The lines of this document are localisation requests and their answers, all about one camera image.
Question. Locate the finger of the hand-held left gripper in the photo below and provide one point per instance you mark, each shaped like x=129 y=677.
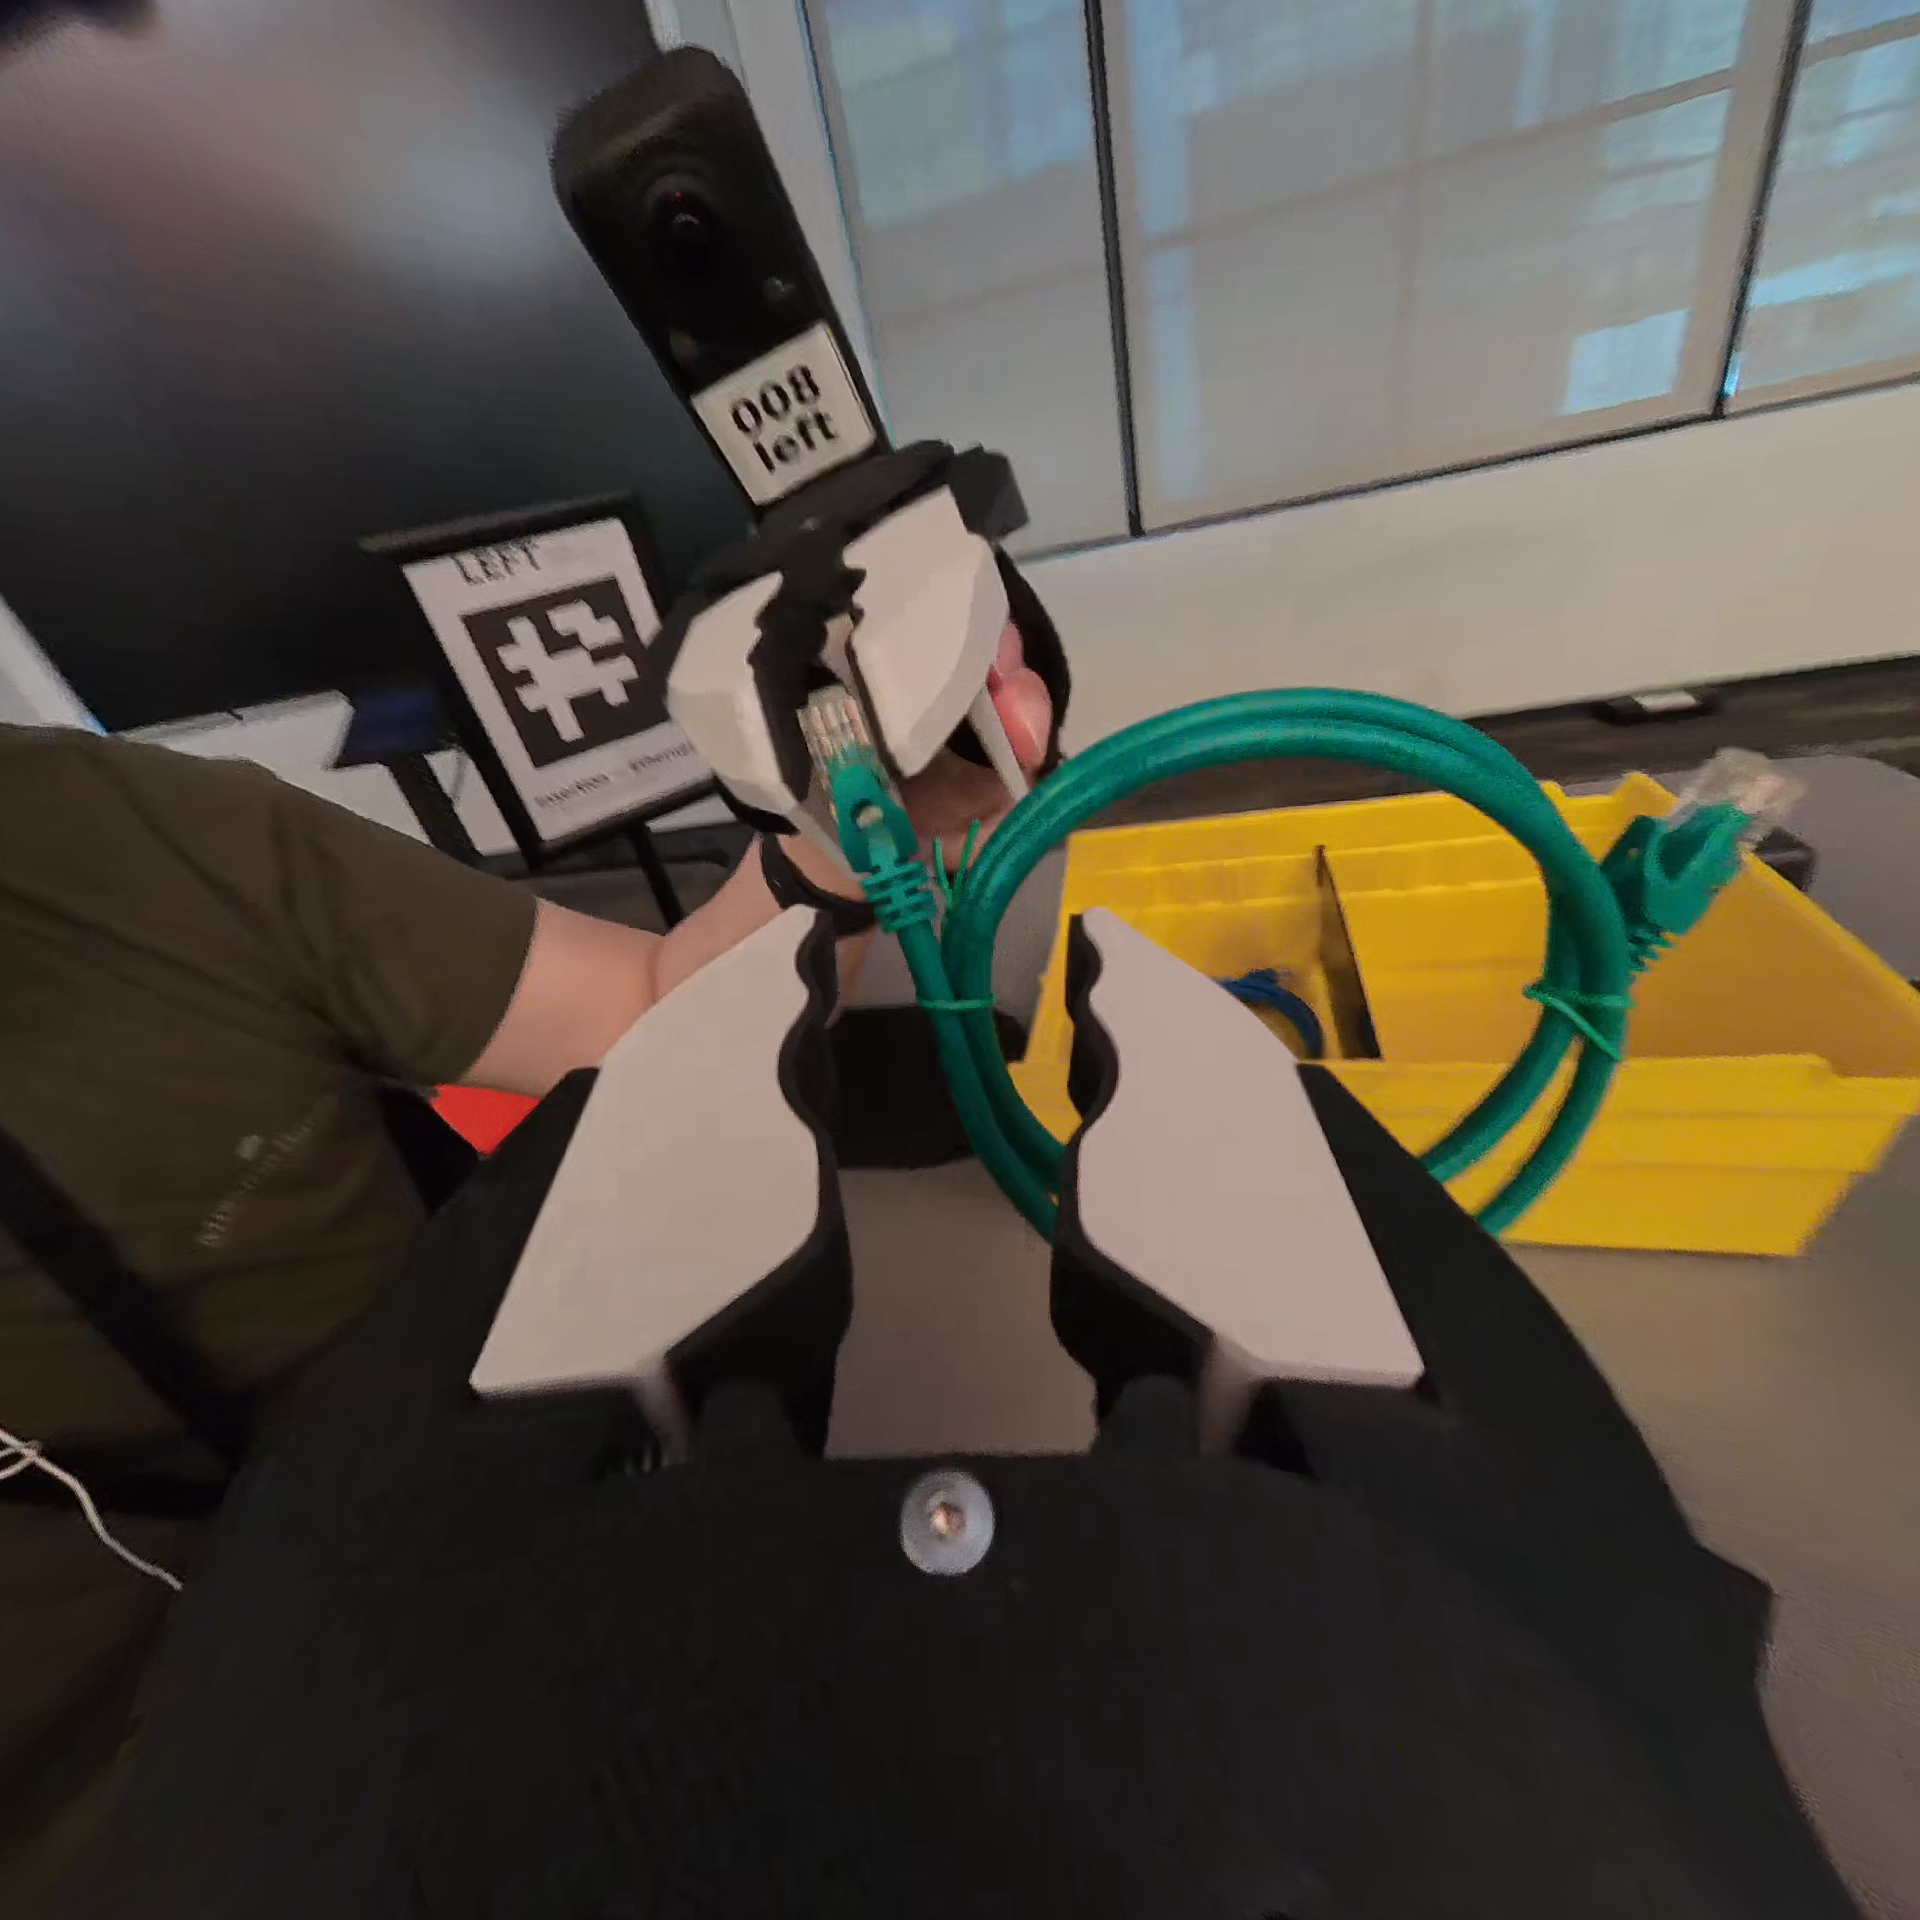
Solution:
x=714 y=676
x=932 y=617

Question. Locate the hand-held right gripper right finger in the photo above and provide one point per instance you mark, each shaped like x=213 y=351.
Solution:
x=1230 y=1202

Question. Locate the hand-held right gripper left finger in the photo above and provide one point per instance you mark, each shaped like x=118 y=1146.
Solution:
x=675 y=1202

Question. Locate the yellow plastic bin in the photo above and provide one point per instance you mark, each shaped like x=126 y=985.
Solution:
x=1724 y=1109

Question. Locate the person's left hand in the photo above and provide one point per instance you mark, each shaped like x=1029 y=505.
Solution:
x=1021 y=714

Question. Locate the black white marker sign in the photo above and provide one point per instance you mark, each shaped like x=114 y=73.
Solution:
x=564 y=661

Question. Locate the red cloth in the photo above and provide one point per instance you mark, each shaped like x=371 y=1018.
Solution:
x=487 y=1119

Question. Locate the black wristband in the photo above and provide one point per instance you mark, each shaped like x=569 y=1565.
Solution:
x=797 y=893

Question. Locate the black foam pad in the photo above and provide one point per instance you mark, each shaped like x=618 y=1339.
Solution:
x=902 y=1097

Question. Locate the black bin divider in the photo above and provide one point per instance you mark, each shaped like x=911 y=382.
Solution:
x=1348 y=962

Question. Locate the large dark glossy panel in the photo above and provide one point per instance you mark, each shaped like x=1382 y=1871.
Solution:
x=300 y=375

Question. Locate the large clear window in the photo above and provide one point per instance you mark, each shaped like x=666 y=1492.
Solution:
x=1349 y=226

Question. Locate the small black box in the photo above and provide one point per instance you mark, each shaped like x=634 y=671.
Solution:
x=1787 y=858

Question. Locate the small black floor device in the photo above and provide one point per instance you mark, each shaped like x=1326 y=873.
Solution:
x=1658 y=705

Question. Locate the olive green trousers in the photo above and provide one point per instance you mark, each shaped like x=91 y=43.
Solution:
x=77 y=1724

